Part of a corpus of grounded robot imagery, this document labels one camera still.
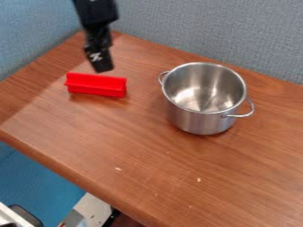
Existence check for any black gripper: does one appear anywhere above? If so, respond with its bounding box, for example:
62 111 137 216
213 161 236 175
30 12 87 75
71 0 118 73

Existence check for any red rectangular block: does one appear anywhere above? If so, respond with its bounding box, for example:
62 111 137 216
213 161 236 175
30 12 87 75
63 72 126 98

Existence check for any black chair part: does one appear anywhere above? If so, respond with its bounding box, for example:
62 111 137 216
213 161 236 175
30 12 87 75
9 204 43 227

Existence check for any white object at corner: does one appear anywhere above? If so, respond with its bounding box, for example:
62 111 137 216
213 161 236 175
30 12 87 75
0 202 31 227

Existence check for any stainless steel pot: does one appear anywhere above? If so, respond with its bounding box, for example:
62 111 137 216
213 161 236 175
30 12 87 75
157 62 254 136

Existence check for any white table leg bracket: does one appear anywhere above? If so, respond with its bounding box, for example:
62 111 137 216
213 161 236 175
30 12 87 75
57 193 110 227

